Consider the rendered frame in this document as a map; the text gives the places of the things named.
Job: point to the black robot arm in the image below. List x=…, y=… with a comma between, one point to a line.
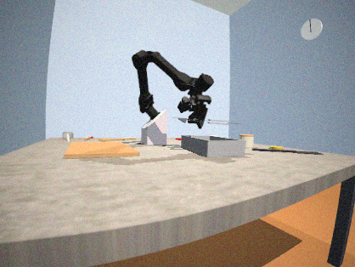
x=183, y=82

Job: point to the light brown wooden board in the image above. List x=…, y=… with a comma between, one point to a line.
x=100, y=149

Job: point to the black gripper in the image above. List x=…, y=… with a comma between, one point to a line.
x=199, y=109

